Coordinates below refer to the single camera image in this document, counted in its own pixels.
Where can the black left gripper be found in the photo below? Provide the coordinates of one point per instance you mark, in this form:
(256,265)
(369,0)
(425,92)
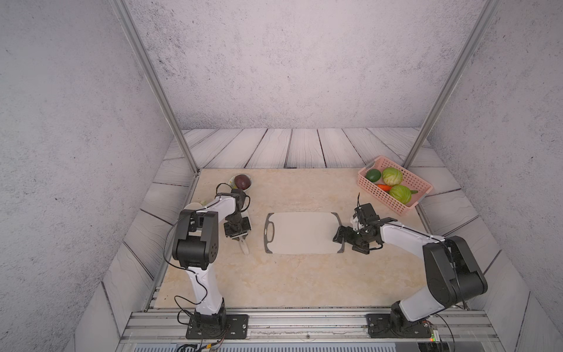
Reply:
(247,226)

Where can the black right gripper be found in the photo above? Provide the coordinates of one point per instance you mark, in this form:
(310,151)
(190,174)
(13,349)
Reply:
(347,238)

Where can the white grey-rimmed cutting board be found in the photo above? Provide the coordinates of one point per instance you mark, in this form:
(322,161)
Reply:
(302,233)

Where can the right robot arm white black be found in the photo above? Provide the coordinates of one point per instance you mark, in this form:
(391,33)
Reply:
(452,273)

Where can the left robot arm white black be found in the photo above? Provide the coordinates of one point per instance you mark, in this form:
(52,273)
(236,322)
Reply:
(195,247)

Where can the small floral bowl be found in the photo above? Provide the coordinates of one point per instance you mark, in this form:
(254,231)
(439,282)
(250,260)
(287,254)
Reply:
(231,184)

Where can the dark purple fruit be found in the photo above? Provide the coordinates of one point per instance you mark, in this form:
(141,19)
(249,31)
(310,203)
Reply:
(242,181)

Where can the light green mug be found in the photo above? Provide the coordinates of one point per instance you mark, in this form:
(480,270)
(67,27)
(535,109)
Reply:
(194,206)

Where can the orange carrot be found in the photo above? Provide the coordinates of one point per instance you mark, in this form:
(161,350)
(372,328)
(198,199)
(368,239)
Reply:
(385,188)

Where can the green cabbage front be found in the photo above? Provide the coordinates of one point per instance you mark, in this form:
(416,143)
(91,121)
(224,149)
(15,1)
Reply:
(401,193)

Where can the green cabbage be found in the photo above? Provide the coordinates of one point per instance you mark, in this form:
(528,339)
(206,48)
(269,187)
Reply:
(401,193)
(392,176)

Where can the dark green avocado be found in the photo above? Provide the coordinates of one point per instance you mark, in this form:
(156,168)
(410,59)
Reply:
(373,175)

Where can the green cabbage back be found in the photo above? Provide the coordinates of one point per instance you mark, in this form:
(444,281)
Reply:
(392,176)

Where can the pink plastic basket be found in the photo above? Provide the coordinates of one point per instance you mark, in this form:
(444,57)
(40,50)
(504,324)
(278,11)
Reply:
(420,188)

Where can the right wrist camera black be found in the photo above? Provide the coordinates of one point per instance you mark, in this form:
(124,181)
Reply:
(365,215)

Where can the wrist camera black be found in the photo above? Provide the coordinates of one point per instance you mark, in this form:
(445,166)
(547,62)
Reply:
(365,215)
(242,200)

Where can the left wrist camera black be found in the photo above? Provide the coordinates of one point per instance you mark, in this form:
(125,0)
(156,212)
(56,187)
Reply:
(242,200)

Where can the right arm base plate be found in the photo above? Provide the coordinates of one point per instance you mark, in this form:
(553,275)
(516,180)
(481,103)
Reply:
(386,326)

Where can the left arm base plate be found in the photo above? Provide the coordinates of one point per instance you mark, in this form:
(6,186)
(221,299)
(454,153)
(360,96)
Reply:
(217,327)

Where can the aluminium rail frame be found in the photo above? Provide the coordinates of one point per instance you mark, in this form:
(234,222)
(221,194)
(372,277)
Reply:
(313,325)

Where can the right metal corner post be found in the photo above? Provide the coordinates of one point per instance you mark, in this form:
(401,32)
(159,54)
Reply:
(464,57)

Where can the metal corner post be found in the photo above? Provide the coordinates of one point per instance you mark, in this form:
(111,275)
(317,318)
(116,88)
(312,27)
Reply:
(140,52)
(464,57)

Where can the left metal corner post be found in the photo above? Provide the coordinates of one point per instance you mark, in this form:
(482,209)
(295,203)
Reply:
(140,52)

